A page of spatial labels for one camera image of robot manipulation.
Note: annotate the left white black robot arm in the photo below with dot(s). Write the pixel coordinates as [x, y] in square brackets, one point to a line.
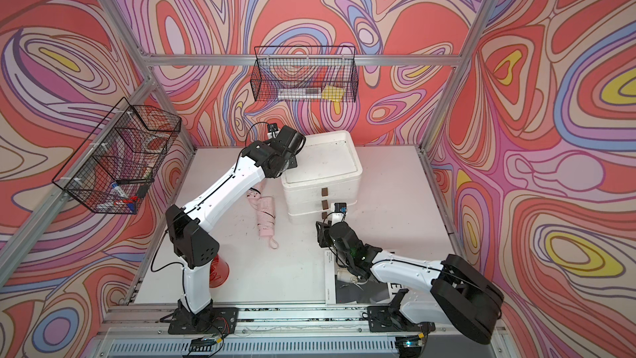
[189, 227]

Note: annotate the yellow item in basket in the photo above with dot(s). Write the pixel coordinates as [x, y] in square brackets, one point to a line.
[333, 93]

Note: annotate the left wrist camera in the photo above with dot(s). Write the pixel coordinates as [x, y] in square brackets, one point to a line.
[272, 130]

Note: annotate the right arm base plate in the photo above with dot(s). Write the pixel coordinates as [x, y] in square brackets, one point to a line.
[382, 318]

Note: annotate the black wire basket back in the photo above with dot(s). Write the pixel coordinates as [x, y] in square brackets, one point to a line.
[278, 67]

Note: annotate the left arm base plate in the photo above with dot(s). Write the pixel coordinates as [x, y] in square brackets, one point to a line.
[208, 321]

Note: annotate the black white magazine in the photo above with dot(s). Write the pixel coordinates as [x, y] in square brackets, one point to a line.
[344, 288]

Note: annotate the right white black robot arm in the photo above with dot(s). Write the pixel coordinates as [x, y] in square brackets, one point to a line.
[449, 291]

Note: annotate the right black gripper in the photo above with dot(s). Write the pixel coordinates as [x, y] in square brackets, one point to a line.
[323, 234]

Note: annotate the transparent box in basket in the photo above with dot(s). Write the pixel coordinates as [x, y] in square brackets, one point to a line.
[297, 94]

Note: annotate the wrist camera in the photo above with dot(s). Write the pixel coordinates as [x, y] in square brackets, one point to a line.
[340, 208]
[272, 130]

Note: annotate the black wire basket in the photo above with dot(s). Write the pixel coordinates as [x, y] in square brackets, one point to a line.
[132, 142]
[278, 67]

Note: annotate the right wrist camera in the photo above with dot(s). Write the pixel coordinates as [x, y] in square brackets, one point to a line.
[340, 208]

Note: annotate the blue red marker pens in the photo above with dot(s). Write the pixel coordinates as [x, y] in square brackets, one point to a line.
[123, 199]

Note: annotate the pink umbrella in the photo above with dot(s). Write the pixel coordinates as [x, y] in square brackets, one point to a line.
[266, 220]
[254, 197]

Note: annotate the aluminium frame rails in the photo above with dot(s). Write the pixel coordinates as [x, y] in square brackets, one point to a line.
[65, 64]

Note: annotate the black wire basket left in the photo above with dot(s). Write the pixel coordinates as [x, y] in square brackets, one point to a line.
[132, 142]

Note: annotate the white plastic drawer cabinet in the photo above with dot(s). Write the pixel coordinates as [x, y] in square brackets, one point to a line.
[328, 171]

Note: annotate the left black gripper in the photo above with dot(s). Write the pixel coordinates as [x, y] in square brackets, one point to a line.
[292, 161]

